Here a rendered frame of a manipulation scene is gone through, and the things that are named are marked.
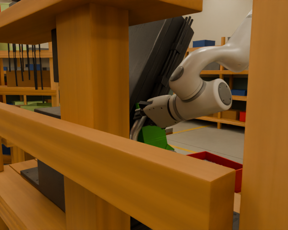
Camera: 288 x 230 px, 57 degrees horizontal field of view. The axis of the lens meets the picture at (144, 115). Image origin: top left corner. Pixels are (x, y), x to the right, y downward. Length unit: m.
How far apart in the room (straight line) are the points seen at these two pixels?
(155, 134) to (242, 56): 0.42
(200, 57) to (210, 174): 0.44
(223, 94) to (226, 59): 0.09
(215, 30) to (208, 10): 0.60
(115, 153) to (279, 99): 0.22
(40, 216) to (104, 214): 0.50
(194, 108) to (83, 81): 0.32
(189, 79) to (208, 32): 7.09
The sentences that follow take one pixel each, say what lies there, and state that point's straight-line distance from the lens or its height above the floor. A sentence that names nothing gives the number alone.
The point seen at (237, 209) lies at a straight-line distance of 1.05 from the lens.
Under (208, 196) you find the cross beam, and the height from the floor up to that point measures 1.26.
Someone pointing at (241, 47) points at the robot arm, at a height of 1.44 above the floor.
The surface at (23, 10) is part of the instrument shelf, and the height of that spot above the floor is 1.51.
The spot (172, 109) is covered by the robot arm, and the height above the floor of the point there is 1.28.
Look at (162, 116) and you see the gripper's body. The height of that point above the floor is 1.25.
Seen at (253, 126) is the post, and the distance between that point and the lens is 0.29.
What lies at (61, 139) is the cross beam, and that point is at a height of 1.26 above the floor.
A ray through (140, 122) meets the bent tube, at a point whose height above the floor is 1.22.
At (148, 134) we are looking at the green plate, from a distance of 0.95.
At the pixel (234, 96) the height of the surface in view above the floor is 0.84.
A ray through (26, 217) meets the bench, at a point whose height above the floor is 0.88.
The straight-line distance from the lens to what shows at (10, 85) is 3.89.
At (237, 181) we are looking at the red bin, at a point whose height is 0.86.
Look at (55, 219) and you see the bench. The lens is 1.03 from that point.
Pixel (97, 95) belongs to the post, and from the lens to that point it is 0.51.
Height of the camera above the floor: 1.38
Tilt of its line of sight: 9 degrees down
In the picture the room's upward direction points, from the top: straight up
